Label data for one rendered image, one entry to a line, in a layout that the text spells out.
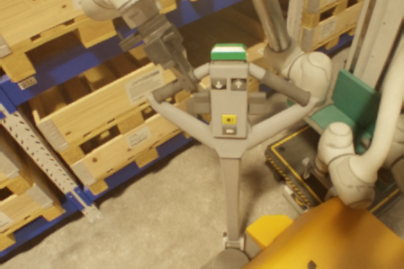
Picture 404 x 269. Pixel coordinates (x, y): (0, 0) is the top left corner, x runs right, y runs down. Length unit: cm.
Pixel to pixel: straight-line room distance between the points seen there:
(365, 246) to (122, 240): 147
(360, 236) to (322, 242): 12
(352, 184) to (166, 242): 130
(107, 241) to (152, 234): 30
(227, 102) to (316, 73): 74
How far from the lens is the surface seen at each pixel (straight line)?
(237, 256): 141
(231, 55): 67
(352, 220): 105
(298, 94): 72
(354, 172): 95
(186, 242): 192
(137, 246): 198
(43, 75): 138
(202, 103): 73
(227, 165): 87
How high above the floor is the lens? 180
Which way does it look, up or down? 47 degrees down
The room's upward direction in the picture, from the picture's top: 8 degrees counter-clockwise
